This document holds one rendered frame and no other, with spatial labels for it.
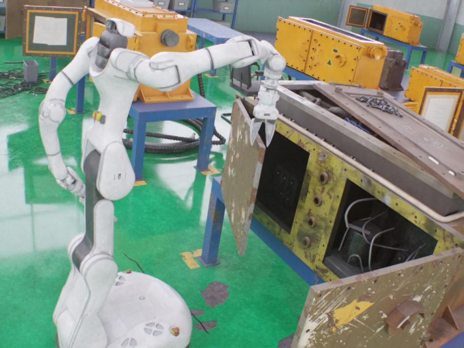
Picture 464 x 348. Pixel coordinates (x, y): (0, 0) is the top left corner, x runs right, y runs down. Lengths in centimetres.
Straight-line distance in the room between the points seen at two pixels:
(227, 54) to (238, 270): 199
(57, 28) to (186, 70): 395
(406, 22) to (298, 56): 665
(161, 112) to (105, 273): 228
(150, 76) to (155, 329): 121
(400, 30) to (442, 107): 821
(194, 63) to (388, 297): 96
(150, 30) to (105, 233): 256
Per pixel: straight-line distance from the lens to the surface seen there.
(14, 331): 281
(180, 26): 435
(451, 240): 179
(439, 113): 458
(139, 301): 252
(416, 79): 890
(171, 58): 156
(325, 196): 218
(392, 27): 1286
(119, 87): 173
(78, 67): 194
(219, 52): 160
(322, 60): 595
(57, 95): 194
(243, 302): 307
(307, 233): 232
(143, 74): 159
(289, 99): 244
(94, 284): 206
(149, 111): 403
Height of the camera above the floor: 199
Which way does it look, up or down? 25 degrees down
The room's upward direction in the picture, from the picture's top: 10 degrees clockwise
